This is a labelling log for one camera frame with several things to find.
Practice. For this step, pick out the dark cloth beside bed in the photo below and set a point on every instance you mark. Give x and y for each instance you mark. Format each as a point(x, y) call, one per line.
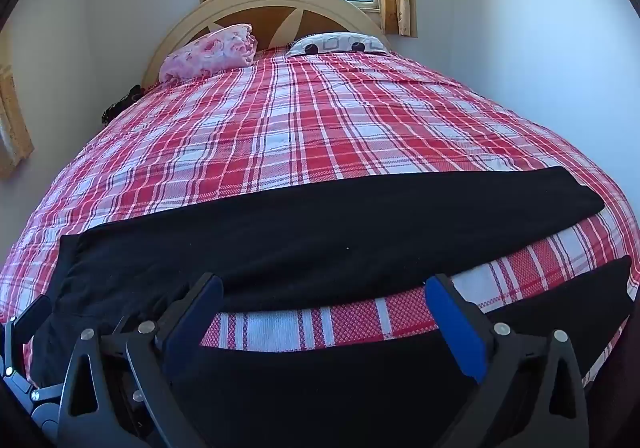
point(122, 103)

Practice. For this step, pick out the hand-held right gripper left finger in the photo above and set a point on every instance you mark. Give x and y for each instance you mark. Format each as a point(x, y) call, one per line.
point(200, 310)

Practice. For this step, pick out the black pants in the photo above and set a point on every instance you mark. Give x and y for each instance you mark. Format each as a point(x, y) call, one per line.
point(325, 238)

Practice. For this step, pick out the pink floral pillow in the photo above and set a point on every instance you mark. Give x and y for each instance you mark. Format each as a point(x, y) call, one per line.
point(210, 53)

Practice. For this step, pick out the cream wooden headboard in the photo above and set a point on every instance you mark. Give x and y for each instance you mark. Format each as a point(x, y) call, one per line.
point(260, 3)

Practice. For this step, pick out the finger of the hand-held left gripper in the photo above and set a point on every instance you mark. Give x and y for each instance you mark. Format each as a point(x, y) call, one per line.
point(32, 312)
point(30, 398)

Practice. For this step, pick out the white pillow with dark circles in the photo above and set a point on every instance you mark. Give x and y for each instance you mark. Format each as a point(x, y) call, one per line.
point(340, 44)

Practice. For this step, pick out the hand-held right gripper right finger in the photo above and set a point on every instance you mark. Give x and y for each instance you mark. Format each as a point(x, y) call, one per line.
point(460, 328)

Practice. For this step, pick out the bed with red plaid sheet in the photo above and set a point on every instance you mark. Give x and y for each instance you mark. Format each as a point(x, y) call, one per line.
point(300, 128)

